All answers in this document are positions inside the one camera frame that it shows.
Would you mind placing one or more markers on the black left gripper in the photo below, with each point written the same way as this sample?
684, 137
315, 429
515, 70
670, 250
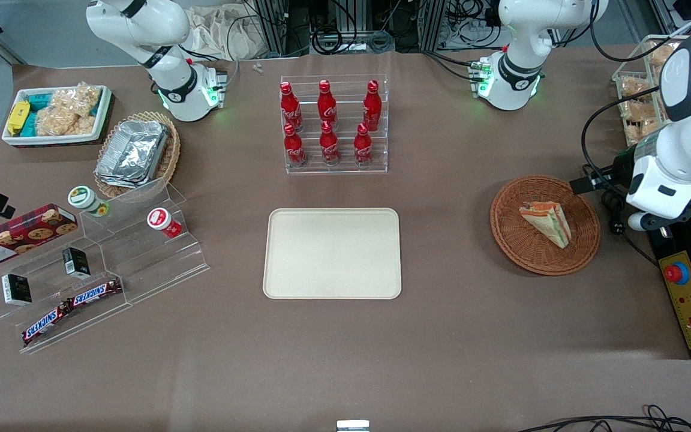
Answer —
622, 165

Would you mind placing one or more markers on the triangle sandwich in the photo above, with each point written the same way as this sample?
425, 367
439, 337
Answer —
549, 223

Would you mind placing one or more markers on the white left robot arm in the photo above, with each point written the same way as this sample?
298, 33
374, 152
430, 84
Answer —
681, 144

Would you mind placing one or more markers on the round brown wicker basket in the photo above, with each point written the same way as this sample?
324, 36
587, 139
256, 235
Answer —
519, 246

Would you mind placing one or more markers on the beige rectangular tray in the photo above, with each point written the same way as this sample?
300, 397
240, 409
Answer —
332, 253

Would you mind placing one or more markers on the oval light wicker basket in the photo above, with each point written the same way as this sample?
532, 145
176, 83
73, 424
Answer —
168, 162

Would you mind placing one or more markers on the wrapped bread pack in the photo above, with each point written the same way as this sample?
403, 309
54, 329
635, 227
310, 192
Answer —
639, 117
660, 55

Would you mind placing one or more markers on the clear acrylic bread box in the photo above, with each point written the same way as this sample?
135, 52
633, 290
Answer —
636, 108

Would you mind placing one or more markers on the red emergency stop button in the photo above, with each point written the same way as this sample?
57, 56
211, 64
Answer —
675, 273

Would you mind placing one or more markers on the red cola bottle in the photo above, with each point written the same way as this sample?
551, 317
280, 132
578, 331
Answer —
329, 147
294, 149
290, 108
372, 108
363, 147
326, 105

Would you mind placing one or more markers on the clear acrylic bottle rack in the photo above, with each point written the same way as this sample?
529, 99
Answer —
345, 169

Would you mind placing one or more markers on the small silver device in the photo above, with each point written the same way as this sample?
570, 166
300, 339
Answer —
352, 426

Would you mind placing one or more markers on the small metal screw part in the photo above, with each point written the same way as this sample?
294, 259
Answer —
257, 67

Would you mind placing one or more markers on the beige cloth bag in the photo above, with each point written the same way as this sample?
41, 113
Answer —
225, 33

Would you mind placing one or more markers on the red lid yogurt cup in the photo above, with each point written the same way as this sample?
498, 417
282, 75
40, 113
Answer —
161, 221

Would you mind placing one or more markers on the clear acrylic stepped shelf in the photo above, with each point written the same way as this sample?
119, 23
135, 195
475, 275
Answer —
141, 264

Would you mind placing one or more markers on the stack of foil containers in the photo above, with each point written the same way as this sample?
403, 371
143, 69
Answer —
132, 153

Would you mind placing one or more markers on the white rectangular snack bin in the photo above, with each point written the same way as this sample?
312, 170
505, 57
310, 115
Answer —
102, 114

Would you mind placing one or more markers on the green lid yogurt cup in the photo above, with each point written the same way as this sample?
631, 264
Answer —
84, 200

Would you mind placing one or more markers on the snickers chocolate bar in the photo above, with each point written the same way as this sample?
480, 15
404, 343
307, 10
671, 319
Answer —
95, 293
45, 324

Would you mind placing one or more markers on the clear bag rice crackers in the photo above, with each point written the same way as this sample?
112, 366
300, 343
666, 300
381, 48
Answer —
78, 99
56, 122

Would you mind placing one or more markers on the small black box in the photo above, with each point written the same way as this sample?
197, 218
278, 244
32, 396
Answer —
17, 290
75, 263

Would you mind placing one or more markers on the teal snack packet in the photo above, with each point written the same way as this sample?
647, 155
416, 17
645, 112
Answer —
38, 101
29, 125

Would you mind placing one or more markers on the yellow snack packet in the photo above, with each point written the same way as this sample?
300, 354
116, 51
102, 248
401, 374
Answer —
18, 117

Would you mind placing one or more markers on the red tartan cookie box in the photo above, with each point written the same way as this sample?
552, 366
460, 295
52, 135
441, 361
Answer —
15, 237

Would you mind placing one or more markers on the aluminium frame rack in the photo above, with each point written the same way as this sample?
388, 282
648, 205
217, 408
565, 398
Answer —
345, 24

